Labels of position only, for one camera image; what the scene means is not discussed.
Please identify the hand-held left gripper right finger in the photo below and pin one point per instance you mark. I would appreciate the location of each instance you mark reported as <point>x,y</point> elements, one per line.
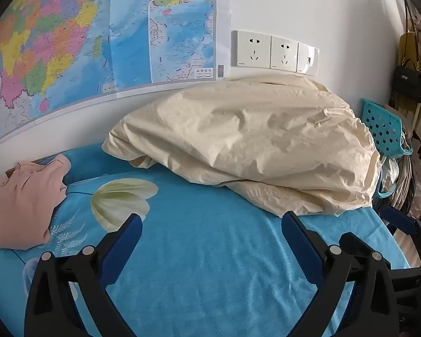
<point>301,242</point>

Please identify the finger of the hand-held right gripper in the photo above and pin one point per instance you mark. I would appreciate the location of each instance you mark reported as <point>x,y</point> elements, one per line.
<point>400,218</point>

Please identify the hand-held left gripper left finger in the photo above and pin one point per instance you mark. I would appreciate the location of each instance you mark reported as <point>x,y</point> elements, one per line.
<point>126,238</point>

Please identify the cream garment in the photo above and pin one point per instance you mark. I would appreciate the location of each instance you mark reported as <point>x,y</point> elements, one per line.
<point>249,140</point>

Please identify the clear plastic bag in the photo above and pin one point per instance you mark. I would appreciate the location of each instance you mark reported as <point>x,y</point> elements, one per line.
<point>389,173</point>

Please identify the blue floral bed sheet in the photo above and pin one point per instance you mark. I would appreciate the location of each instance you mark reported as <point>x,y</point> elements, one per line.
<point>203,249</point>

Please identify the teal plastic basket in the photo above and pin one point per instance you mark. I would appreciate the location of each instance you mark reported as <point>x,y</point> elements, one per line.
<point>384,126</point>

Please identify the pink garment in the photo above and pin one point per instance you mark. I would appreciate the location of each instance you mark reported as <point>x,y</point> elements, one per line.
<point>24,203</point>

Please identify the black handbag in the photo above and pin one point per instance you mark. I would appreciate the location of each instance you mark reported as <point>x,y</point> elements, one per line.
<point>408,82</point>

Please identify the white wall switch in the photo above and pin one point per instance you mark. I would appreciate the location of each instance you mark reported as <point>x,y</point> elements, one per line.
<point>307,59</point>

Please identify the white wall socket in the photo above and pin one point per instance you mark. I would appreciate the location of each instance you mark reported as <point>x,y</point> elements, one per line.
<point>284,54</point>
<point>254,49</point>

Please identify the colourful wall map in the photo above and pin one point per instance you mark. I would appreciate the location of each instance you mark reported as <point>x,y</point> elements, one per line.
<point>73,24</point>

